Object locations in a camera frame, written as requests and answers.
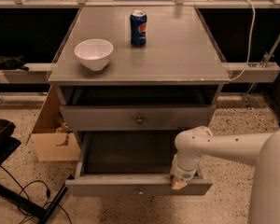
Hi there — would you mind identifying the black cloth on rail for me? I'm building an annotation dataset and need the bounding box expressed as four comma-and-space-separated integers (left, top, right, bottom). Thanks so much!
0, 56, 29, 71

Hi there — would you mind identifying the black chair seat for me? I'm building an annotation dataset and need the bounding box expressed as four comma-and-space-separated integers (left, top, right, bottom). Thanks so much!
0, 119, 21, 165

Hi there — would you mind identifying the grey drawer cabinet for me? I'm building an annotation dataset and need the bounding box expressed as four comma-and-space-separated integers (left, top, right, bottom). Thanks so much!
49, 7, 229, 132

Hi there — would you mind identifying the black stand base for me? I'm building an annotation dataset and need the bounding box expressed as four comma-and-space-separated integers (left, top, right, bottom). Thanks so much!
0, 184, 67, 224

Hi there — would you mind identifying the white bowl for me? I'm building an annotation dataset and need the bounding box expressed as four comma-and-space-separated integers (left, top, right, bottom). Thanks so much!
74, 39, 113, 71

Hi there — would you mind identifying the blue pepsi can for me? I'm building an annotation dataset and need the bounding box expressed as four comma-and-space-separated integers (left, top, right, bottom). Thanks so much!
130, 10, 147, 47

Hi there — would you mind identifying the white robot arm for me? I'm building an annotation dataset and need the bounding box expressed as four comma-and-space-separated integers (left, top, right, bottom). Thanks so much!
170, 126, 280, 224

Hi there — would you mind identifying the white cable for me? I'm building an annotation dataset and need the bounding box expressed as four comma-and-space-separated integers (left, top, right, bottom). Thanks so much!
227, 0, 257, 82

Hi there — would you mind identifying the cardboard box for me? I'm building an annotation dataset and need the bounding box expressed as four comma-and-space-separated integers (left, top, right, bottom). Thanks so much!
31, 87, 80, 161

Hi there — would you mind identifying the grey drawer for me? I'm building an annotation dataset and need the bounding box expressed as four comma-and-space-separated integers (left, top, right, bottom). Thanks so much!
60, 105, 216, 131
66, 131, 212, 196

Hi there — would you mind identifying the black cable on floor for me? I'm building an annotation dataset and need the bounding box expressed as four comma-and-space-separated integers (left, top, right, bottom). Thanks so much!
0, 164, 73, 224

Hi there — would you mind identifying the metal rail frame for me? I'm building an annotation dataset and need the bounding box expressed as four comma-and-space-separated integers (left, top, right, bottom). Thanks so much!
0, 0, 280, 110

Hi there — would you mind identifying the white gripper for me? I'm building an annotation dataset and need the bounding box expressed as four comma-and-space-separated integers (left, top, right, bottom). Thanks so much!
170, 152, 201, 190

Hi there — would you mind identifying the grey top drawer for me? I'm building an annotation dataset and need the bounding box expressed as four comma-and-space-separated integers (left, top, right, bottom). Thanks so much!
60, 105, 216, 131

